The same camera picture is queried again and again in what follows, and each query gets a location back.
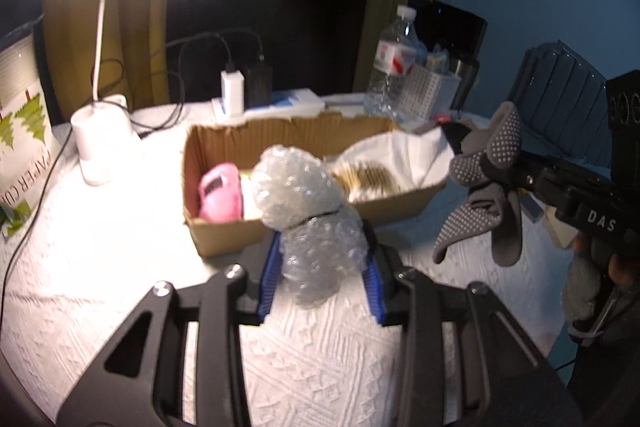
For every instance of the brown sponge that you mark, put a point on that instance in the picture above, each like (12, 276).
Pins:
(367, 182)

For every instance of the grey dotted glove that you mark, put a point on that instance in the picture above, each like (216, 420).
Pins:
(470, 217)
(495, 137)

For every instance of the cardboard box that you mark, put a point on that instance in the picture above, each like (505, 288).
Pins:
(220, 239)

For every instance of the bubble wrap roll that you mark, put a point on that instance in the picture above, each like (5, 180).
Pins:
(300, 192)

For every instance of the tree print paper cup pack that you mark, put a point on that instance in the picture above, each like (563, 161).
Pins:
(25, 132)

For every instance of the clear water bottle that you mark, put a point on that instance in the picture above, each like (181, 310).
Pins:
(392, 72)

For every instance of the dark grey radiator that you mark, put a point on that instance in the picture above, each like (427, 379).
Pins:
(560, 92)

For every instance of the steel cup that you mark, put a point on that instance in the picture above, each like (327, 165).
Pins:
(465, 77)

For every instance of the white perforated basket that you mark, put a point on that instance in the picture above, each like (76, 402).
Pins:
(430, 92)

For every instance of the black box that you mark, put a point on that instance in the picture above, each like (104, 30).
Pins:
(450, 27)

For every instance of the blue and white box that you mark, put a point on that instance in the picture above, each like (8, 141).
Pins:
(295, 99)

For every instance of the pale yellow box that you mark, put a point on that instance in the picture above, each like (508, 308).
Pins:
(560, 232)

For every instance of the pink plastic object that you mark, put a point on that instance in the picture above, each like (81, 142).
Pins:
(220, 192)

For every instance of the black power adapter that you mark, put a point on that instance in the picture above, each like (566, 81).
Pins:
(258, 87)

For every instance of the person's right hand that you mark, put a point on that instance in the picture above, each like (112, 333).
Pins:
(622, 272)

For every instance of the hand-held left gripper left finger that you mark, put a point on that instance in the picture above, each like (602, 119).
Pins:
(267, 277)

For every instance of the white charger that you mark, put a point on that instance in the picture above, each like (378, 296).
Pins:
(233, 94)

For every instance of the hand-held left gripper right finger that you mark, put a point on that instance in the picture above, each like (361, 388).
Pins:
(372, 292)

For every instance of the white desk lamp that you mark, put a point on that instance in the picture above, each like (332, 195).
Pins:
(100, 142)

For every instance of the white cloth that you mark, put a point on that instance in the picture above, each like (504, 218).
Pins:
(410, 157)

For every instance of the white embossed tablecloth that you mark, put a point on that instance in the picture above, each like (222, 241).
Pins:
(125, 232)

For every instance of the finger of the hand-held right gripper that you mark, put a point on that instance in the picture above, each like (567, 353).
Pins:
(500, 179)

